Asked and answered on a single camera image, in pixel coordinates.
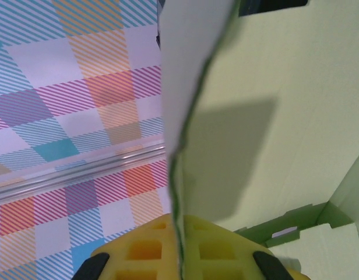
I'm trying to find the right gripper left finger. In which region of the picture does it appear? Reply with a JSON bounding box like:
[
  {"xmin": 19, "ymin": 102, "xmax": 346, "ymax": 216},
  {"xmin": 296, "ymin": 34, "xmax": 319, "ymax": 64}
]
[{"xmin": 74, "ymin": 214, "xmax": 180, "ymax": 280}]

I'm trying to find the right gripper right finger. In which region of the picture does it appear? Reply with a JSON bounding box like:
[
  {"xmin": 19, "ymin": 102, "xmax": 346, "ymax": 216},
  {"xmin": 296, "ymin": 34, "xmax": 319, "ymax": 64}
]
[{"xmin": 184, "ymin": 215, "xmax": 310, "ymax": 280}]

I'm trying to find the light green paper box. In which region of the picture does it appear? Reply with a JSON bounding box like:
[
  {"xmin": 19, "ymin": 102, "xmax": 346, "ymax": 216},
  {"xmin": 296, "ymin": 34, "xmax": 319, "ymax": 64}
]
[{"xmin": 157, "ymin": 0, "xmax": 359, "ymax": 280}]

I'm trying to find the aluminium frame post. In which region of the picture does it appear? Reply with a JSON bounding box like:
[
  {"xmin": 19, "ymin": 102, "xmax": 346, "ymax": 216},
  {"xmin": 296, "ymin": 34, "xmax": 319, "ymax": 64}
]
[{"xmin": 0, "ymin": 136, "xmax": 168, "ymax": 205}]

